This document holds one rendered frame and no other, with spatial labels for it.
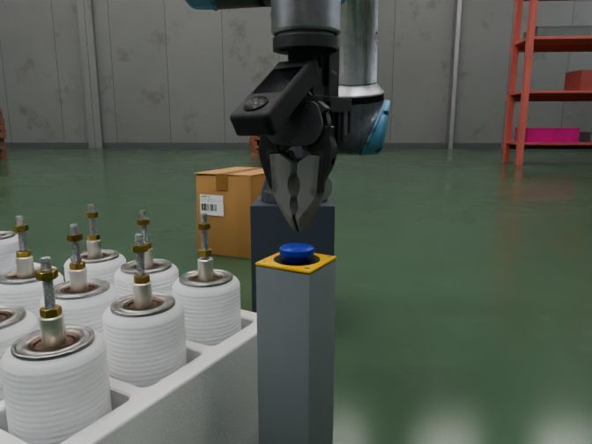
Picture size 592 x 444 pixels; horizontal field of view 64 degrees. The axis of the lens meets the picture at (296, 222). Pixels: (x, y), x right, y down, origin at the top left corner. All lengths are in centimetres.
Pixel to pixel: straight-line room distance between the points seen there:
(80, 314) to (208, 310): 16
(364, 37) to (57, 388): 78
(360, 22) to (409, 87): 977
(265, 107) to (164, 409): 34
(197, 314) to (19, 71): 1181
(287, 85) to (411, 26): 1043
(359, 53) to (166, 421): 73
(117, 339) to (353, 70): 67
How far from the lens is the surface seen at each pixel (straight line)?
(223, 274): 70
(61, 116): 1191
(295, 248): 54
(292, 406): 59
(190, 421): 62
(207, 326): 67
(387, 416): 85
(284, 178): 53
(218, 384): 64
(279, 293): 53
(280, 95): 47
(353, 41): 99
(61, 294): 69
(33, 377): 52
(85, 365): 52
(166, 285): 74
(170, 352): 60
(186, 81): 1092
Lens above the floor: 46
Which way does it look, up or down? 11 degrees down
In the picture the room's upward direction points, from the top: straight up
